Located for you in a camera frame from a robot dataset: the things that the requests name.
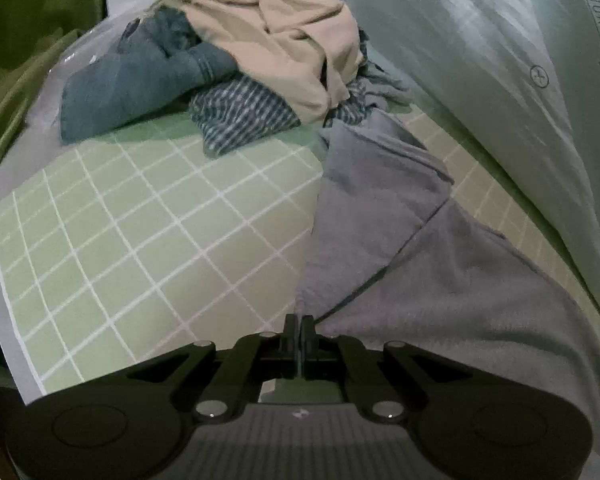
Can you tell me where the light blue carrot-print duvet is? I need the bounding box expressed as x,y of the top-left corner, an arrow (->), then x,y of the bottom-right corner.
344,0 -> 600,306

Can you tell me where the dark blue knit sweater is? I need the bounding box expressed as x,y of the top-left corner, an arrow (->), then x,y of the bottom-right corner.
59,6 -> 238,143

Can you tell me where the grey sweatshirt garment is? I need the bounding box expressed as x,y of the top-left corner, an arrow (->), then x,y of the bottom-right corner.
296,112 -> 600,454

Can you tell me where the green grid bed sheet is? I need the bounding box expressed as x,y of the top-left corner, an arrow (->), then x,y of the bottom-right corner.
0,104 -> 600,396

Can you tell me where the blue checked shirt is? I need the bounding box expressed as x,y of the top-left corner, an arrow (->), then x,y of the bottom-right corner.
187,29 -> 416,158

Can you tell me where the beige garment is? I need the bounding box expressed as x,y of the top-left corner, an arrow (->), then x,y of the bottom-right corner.
151,0 -> 363,124

